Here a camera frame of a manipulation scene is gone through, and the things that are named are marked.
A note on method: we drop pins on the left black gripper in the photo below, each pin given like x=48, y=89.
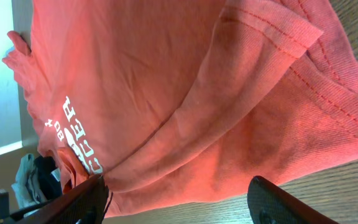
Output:
x=6, y=217

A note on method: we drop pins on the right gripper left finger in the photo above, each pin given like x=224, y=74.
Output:
x=86, y=203

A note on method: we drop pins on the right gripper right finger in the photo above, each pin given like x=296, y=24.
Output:
x=269, y=204

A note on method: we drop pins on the orange soccer t-shirt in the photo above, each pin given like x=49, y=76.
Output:
x=186, y=101

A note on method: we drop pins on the folded grey shirt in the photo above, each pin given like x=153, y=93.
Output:
x=26, y=186

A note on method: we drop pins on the folded navy garment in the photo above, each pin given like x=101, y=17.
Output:
x=49, y=185

